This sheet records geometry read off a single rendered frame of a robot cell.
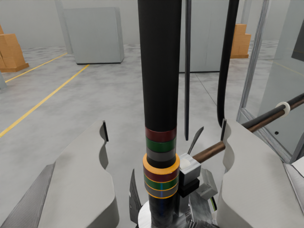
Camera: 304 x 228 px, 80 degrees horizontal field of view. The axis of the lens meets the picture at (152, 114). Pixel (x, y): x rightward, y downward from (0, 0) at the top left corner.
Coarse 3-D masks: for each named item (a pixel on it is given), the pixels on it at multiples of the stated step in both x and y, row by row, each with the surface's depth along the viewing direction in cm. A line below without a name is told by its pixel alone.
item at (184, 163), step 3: (183, 159) 25; (186, 159) 25; (180, 162) 24; (183, 162) 24; (186, 162) 24; (189, 162) 24; (180, 165) 24; (183, 165) 24; (186, 165) 24; (189, 165) 24; (180, 168) 24; (183, 168) 24
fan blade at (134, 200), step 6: (132, 174) 80; (132, 180) 77; (132, 186) 76; (132, 192) 75; (132, 198) 75; (138, 198) 65; (132, 204) 76; (138, 204) 65; (132, 210) 77; (138, 210) 66; (132, 216) 78
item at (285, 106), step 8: (232, 0) 18; (232, 8) 18; (232, 16) 18; (232, 24) 18; (232, 32) 19; (224, 40) 20; (232, 40) 19; (224, 48) 20; (224, 56) 20; (224, 64) 20; (224, 72) 21; (224, 80) 21; (224, 88) 22; (224, 96) 23; (280, 104) 37; (288, 104) 36; (272, 112) 34; (288, 112) 36; (256, 120) 31
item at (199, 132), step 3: (201, 129) 55; (198, 132) 57; (201, 132) 54; (195, 135) 60; (198, 135) 54; (195, 138) 55; (195, 141) 54; (192, 144) 56; (192, 147) 53; (189, 150) 57; (189, 153) 53
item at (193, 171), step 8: (192, 160) 25; (192, 168) 24; (200, 168) 24; (184, 176) 23; (192, 176) 24; (184, 184) 24; (192, 184) 24; (176, 192) 25; (184, 192) 23; (176, 200) 26; (184, 200) 25; (144, 208) 28; (176, 208) 26; (184, 208) 26; (144, 216) 27; (176, 216) 27; (184, 216) 27; (144, 224) 26; (152, 224) 26; (176, 224) 26; (184, 224) 26
